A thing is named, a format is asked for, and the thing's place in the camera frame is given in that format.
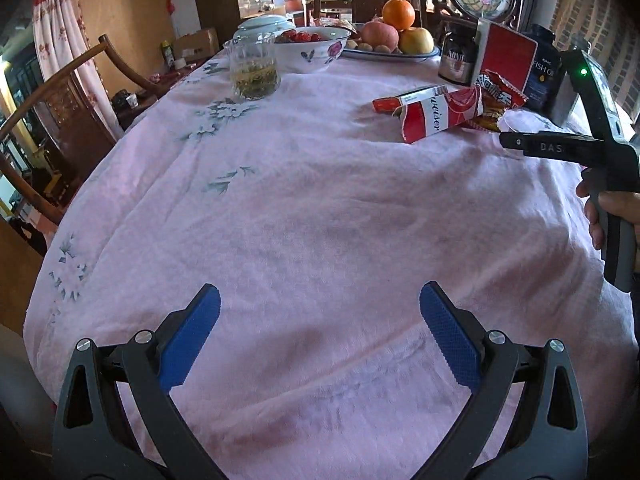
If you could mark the red snack wrapper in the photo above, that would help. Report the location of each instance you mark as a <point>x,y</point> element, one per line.
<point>500,92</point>

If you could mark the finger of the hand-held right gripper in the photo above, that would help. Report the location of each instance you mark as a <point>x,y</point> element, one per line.
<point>550,147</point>

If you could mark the small yellow-green bottle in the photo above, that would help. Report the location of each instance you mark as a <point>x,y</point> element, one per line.
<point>167,52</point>

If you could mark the red berries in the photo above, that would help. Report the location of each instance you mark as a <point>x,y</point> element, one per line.
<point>300,36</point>

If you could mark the pink floral tablecloth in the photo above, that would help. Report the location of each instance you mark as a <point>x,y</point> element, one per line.
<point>300,210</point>

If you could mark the yellow apple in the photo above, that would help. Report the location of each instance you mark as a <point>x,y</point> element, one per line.
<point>416,41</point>

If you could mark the red snack packet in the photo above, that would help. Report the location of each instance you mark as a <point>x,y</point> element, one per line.
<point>337,22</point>

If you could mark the cardboard box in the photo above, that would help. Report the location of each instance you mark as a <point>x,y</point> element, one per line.
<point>197,42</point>

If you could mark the red apple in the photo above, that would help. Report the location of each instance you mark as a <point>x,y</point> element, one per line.
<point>380,34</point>

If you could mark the small brown fruits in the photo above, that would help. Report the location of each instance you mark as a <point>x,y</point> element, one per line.
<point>362,46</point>

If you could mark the torn red white carton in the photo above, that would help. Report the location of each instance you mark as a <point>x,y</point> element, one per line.
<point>440,115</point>

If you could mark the dark wooden chair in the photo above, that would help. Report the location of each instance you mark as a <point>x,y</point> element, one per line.
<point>367,0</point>

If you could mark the curved wooden armchair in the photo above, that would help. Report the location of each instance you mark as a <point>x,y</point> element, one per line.
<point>75,110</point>

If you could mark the small white cup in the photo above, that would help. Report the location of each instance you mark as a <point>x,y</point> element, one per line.
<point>131,100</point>

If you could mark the orange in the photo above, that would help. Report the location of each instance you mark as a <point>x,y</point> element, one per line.
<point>399,14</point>

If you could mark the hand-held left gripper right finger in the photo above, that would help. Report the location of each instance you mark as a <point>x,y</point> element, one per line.
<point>450,335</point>

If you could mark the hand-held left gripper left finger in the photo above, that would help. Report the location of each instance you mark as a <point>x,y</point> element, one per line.
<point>192,335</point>

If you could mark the white lidded bowl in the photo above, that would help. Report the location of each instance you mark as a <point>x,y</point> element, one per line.
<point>262,25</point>

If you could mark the white floral bowl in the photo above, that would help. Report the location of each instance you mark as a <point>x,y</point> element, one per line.
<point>310,57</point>

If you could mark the person's right hand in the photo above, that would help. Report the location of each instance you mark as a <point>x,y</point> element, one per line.
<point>622,207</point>

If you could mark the dark blue supplement bottle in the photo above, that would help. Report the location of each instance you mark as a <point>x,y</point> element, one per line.
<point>542,72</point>

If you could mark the floral curtain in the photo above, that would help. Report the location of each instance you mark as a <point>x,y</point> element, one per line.
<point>65,45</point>

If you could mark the glass cup of tea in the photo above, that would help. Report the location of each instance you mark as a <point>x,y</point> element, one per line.
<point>252,75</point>

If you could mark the red box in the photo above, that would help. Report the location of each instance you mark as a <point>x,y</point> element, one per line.
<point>510,55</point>

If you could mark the blue-rimmed fruit plate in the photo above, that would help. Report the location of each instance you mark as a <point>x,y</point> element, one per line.
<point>400,56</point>

